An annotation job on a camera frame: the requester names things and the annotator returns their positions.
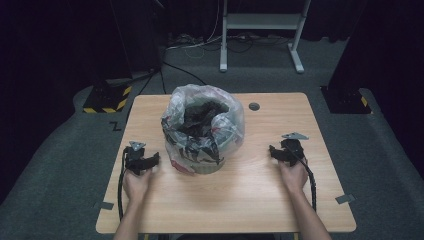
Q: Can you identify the grey tape piece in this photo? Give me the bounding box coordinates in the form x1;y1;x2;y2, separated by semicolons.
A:
335;193;356;205
93;200;115;211

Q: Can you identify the person's left hand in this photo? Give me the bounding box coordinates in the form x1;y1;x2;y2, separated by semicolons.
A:
122;167;155;203

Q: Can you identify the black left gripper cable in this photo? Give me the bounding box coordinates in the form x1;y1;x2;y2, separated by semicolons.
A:
117;147;130;222

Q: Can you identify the clear plastic trash bag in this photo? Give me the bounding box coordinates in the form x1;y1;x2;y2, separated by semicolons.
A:
160;83;246;176

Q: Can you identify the black yellow striped stand base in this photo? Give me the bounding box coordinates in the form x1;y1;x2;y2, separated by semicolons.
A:
320;85;372;115
82;83;133;115

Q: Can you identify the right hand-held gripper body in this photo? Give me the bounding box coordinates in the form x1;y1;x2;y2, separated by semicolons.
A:
279;132;310;168

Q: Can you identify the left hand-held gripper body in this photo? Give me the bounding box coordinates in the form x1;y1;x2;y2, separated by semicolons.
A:
124;140;150;176

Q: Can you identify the person's right hand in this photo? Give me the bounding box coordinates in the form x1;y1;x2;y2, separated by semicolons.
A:
278;160;309;196

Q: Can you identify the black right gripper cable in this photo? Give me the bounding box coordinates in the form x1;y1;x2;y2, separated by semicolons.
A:
289;146;318;213

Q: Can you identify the black floor cable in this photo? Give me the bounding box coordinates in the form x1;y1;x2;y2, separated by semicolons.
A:
125;59;208;125

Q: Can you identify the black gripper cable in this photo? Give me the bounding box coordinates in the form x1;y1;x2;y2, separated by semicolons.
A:
117;147;130;222
289;146;318;213

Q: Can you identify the bundle of floor cables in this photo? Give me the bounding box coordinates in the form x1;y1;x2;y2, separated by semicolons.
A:
165;31;291;56

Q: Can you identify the white metal stand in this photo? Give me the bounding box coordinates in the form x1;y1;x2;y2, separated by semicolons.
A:
218;0;313;74

